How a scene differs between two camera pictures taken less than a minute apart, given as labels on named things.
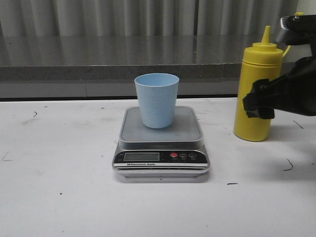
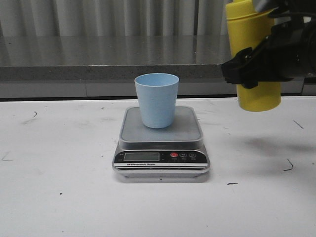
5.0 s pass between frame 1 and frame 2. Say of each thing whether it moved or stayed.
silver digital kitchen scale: stayed
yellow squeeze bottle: moved
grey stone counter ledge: stayed
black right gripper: moved
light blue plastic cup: stayed
